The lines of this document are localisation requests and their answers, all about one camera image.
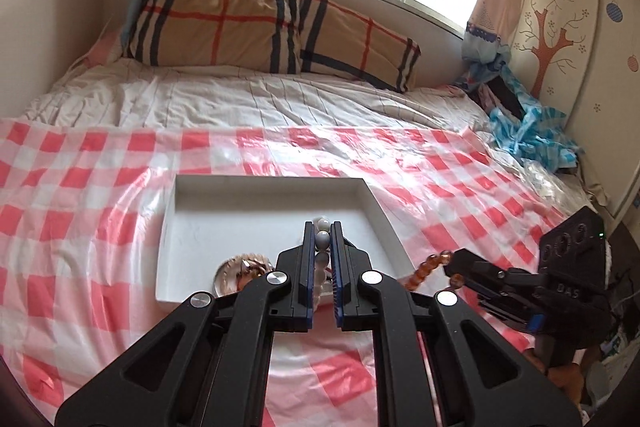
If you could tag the pink pillow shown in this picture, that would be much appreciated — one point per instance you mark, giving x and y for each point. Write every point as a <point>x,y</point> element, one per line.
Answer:
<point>102,49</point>

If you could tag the clear plastic bag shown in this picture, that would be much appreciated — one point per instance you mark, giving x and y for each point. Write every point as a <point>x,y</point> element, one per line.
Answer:
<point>550,179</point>

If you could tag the plaid pillow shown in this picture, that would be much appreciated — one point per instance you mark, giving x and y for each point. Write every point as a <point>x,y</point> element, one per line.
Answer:
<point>200,17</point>
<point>350,42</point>

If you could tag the white shallow box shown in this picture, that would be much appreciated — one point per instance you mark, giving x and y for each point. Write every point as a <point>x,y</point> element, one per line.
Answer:
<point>260,217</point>

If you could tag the blue crumpled cloth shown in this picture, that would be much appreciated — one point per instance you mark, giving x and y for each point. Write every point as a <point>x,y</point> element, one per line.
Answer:
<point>540,132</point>

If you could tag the white striped quilt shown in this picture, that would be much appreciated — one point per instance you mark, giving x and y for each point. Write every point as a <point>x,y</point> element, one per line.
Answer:
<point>250,97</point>

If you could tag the dark clothing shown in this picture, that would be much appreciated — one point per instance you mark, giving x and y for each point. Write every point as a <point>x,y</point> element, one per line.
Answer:
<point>507,94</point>

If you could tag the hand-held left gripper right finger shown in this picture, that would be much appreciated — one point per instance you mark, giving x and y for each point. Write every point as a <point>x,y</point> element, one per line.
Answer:
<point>339,277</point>

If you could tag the wardrobe with tree decal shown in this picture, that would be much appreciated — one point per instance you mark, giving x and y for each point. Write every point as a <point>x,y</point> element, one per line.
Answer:
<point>575,57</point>

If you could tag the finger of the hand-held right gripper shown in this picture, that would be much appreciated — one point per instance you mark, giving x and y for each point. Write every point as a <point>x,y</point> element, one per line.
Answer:
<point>505,304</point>
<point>495,277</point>

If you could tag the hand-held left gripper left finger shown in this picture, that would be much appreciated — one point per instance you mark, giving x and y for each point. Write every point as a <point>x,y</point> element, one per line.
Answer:
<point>307,267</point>

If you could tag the red checkered plastic sheet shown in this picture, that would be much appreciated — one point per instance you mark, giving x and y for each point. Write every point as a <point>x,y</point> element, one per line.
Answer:
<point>100,217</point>

